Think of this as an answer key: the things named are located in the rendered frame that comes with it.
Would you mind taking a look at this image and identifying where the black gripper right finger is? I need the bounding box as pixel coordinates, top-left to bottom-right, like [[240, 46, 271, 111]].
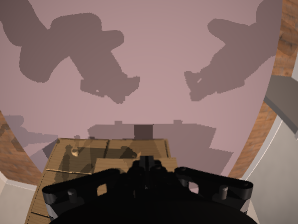
[[147, 156, 253, 214]]

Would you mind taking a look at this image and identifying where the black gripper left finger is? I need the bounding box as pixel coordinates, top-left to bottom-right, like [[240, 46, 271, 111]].
[[42, 156, 148, 221]]

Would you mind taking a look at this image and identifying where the small brown chest of drawers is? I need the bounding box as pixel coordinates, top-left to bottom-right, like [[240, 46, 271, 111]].
[[24, 138, 171, 224]]

